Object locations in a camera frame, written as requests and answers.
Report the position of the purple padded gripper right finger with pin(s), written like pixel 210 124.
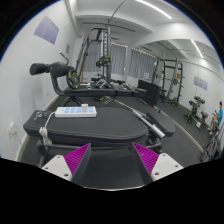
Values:
pixel 153 166

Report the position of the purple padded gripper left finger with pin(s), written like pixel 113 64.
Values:
pixel 72 166

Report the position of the white charger plug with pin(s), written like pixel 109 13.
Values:
pixel 84 107

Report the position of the silver barbell bar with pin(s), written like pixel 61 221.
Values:
pixel 153 127

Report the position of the white power strip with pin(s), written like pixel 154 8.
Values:
pixel 75 112

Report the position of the black padded weight bench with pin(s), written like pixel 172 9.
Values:
pixel 111 126

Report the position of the black metal clip bundle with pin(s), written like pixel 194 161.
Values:
pixel 40 114

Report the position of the person in blue shirt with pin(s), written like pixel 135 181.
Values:
pixel 216 119

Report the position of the black yellow weight plate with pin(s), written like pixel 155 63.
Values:
pixel 73 79

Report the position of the black leg curl machine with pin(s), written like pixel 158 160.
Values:
pixel 56 70

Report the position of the grey power rack machine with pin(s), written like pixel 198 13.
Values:
pixel 101 36

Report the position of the white wall socket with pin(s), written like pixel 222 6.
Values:
pixel 11 130

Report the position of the large wall mirror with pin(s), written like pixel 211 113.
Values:
pixel 191 69

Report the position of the purple wall poster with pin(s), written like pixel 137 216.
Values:
pixel 47 30

